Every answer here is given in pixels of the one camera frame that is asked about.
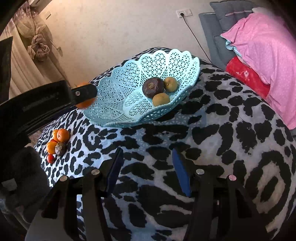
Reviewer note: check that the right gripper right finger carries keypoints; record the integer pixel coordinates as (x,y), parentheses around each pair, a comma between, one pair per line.
(222,209)

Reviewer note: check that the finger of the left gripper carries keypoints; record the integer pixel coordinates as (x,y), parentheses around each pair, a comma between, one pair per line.
(76,92)

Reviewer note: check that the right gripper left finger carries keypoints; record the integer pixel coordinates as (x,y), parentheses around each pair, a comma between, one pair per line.
(57,219)

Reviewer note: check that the large orange front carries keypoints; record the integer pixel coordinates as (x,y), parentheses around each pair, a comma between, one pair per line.
(86,96)

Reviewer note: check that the small orange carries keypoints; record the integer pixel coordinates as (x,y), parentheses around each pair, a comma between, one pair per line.
(54,135)

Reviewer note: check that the orange back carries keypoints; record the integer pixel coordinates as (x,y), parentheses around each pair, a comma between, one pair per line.
(50,147)

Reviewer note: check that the orange with stem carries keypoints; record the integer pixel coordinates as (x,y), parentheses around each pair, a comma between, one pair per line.
(63,135)

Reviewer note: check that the large wrinkled passion fruit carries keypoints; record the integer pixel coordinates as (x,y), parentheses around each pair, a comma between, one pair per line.
(60,149)

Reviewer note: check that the red tomato front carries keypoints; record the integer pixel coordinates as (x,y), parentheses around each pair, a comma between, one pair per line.
(50,158)

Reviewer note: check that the small dark passion fruit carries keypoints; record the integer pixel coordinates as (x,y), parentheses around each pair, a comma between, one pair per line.
(153,86)

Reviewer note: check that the brown longan front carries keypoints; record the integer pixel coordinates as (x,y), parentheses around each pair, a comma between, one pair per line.
(160,99)

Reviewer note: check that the brown longan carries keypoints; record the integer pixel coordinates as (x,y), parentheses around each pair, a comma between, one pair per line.
(160,99)
(171,84)

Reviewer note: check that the gloved left hand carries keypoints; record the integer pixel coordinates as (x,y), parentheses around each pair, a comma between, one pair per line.
(24,184)

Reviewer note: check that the beige patterned curtain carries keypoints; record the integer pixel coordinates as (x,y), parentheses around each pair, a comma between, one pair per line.
(32,62)

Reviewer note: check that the light blue lattice basket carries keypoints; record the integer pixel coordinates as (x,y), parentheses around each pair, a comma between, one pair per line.
(121,101)

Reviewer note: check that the leopard print tablecloth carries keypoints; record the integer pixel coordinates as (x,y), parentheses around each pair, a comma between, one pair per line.
(222,127)

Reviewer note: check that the red pillow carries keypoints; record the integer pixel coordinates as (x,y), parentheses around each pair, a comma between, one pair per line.
(248,76)

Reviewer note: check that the grey headboard cushion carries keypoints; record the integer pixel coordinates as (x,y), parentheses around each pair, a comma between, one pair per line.
(224,16)

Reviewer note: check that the pink blanket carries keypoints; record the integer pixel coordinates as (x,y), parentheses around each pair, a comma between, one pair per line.
(267,46)

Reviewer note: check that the white wall socket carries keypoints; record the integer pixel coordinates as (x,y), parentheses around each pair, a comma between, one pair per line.
(184,13)

